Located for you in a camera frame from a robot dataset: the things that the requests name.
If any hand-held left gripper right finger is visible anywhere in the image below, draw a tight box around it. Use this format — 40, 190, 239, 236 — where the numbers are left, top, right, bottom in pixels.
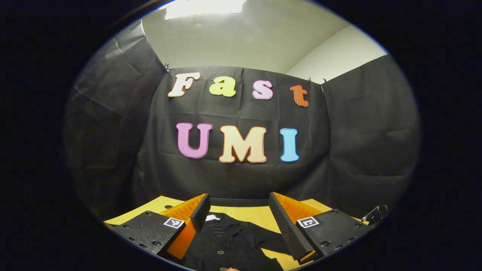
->
268, 191, 373, 265

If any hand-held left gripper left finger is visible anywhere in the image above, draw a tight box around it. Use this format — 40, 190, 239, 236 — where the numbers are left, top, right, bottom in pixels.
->
105, 193, 212, 262

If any black buttoned shirt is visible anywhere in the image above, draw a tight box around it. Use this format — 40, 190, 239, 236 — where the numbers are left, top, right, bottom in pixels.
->
181, 213, 302, 271

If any black backdrop cloth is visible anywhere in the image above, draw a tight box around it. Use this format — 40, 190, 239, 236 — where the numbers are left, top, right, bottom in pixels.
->
64, 21, 421, 221

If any ceiling light panel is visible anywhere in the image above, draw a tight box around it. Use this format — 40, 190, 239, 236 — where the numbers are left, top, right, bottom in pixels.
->
165, 0, 247, 20

